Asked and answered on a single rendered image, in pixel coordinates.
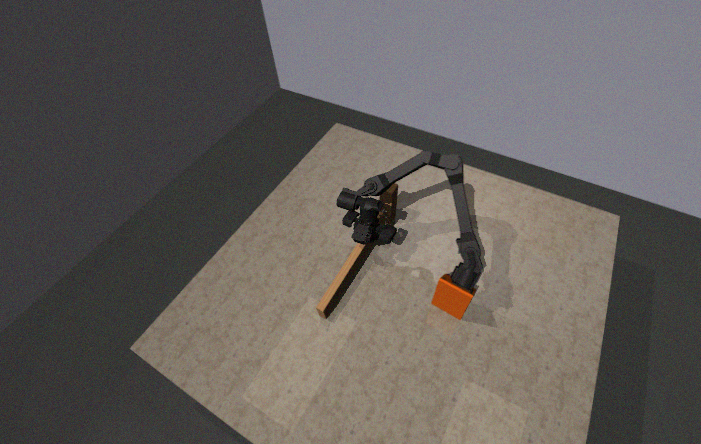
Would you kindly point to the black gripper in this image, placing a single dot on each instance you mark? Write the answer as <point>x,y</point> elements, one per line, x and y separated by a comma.
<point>383,233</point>

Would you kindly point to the wooden post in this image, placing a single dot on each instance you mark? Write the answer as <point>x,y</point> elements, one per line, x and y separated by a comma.
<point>389,198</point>

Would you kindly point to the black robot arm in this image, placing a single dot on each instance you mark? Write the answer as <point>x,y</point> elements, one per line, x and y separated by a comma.
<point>466,274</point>

